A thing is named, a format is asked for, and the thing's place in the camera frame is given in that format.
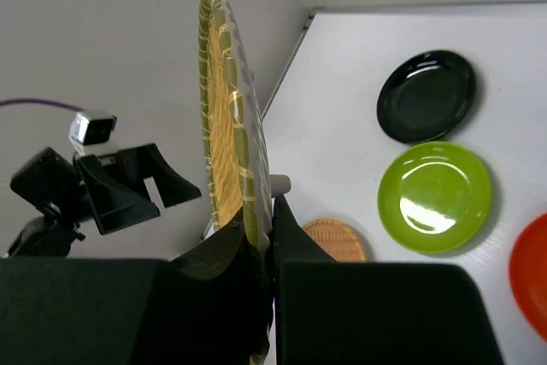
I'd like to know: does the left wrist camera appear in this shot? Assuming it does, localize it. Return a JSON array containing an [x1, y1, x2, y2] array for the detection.
[[68, 109, 119, 157]]

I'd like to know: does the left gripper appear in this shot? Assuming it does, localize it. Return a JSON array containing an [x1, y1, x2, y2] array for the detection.
[[74, 144, 202, 235]]

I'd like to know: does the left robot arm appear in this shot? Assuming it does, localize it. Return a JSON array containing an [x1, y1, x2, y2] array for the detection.
[[7, 144, 201, 257]]

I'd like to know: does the orange round plate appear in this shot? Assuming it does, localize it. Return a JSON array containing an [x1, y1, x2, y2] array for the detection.
[[509, 214, 546, 341]]

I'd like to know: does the brown woven bamboo plate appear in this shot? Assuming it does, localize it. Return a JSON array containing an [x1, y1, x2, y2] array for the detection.
[[303, 219, 368, 262]]

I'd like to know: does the black round plate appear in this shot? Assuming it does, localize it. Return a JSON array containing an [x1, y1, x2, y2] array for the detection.
[[376, 50, 477, 144]]

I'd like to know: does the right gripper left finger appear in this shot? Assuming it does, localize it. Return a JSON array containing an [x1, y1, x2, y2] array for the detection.
[[1, 217, 273, 364]]

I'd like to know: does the aluminium table edge rail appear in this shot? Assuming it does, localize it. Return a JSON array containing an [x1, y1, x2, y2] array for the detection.
[[261, 7, 325, 120]]

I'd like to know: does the green-rimmed bamboo woven plate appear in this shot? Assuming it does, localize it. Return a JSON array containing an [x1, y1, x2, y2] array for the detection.
[[198, 0, 273, 364]]

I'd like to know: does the green round plate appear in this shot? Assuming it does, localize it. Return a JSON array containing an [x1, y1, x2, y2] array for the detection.
[[377, 141, 493, 255]]

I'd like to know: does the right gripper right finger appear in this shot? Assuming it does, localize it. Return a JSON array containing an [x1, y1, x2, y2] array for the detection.
[[273, 197, 503, 364]]

